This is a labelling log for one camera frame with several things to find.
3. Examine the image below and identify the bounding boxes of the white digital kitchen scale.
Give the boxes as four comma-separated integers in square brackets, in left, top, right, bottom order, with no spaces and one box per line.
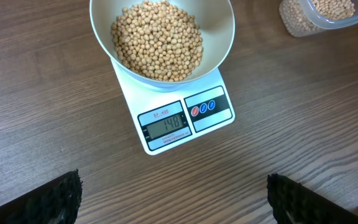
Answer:
[113,63,235,156]

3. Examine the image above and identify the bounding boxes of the clear plastic container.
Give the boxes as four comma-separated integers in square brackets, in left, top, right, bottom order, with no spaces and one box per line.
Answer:
[278,0,358,37]

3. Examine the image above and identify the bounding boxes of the soybeans pile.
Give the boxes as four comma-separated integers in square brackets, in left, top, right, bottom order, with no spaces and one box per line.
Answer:
[279,0,356,37]

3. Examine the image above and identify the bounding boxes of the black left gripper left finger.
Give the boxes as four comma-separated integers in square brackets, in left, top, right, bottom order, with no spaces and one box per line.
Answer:
[0,169,83,224]

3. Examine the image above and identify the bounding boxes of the soybeans in bowl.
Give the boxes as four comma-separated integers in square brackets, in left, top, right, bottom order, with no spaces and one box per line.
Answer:
[111,1,203,82]

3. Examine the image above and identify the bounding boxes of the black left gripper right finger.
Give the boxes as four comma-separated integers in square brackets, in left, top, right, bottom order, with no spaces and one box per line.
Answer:
[267,174,358,224]

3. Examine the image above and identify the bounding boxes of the white bowl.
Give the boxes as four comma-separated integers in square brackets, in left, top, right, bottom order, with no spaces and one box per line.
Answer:
[89,0,236,88]

